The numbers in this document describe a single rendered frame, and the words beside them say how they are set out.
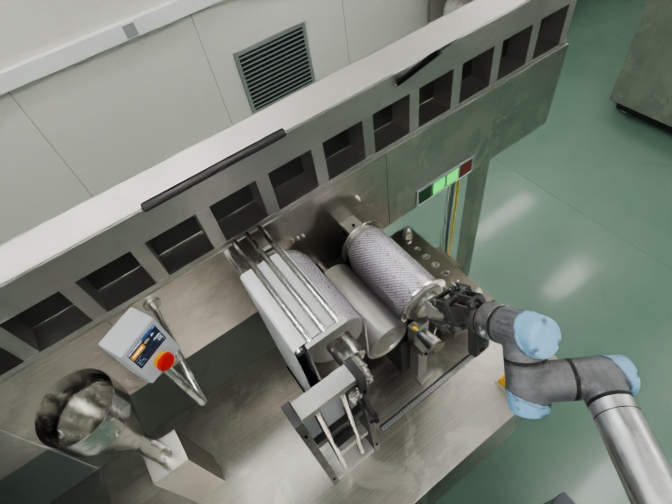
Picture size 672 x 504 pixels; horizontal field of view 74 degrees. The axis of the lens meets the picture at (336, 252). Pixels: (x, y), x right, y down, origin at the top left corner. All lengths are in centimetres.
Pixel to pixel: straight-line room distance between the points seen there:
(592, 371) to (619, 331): 183
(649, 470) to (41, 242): 84
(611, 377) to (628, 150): 290
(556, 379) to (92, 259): 90
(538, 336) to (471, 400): 63
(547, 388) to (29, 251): 79
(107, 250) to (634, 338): 245
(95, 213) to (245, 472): 109
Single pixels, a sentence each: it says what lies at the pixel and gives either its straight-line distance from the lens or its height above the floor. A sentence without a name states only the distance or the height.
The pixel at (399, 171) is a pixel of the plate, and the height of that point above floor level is 134.
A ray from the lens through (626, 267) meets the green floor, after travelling 300.
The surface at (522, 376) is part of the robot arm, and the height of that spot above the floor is 145.
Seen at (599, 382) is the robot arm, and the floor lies 144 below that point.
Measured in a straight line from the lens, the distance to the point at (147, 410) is 148.
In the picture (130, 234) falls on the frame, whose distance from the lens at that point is 99.
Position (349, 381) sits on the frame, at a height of 144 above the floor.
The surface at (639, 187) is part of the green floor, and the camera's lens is 347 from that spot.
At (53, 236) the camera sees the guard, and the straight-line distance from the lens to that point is 46.
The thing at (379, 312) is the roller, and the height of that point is 123.
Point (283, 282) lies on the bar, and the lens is 98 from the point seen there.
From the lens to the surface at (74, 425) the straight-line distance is 104.
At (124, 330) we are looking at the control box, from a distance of 72.
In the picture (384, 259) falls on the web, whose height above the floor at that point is 131.
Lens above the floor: 224
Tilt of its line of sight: 52 degrees down
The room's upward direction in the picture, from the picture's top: 12 degrees counter-clockwise
